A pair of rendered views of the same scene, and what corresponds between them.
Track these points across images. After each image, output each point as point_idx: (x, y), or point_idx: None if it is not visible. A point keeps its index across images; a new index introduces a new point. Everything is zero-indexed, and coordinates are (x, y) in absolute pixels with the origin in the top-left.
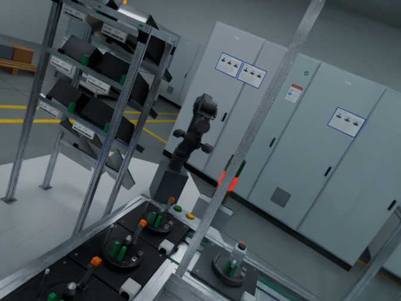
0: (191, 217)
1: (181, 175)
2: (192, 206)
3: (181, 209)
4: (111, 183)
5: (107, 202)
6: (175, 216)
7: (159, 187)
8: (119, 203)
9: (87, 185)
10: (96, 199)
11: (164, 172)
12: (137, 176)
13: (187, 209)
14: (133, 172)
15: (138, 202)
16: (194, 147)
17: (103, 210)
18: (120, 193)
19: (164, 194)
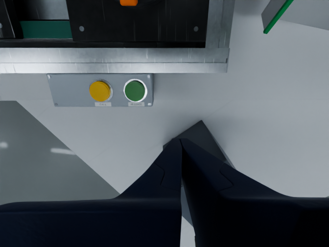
0: (92, 84)
1: (181, 183)
2: (140, 174)
3: (125, 89)
4: (288, 104)
5: (266, 35)
6: (123, 57)
7: (209, 135)
8: (245, 55)
9: (323, 50)
10: (287, 23)
11: (222, 156)
12: (259, 167)
13: (143, 159)
14: (270, 170)
15: (216, 21)
16: (40, 210)
17: (259, 4)
18: (260, 88)
19: (189, 139)
